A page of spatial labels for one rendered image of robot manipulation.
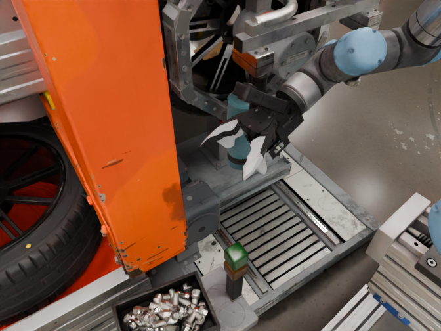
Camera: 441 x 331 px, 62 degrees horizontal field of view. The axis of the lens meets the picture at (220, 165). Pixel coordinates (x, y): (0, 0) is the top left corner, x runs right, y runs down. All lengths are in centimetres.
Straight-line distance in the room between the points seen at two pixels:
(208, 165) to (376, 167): 88
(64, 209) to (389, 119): 180
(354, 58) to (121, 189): 46
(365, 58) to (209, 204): 70
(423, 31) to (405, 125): 160
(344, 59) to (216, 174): 93
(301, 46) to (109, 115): 57
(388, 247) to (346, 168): 120
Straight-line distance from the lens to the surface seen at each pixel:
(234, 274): 84
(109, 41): 53
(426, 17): 73
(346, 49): 69
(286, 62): 98
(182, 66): 98
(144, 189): 72
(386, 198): 188
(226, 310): 97
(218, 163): 153
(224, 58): 119
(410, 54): 77
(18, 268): 109
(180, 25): 93
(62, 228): 111
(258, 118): 73
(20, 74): 111
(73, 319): 116
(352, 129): 218
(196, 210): 118
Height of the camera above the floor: 135
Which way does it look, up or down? 47 degrees down
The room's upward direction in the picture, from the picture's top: straight up
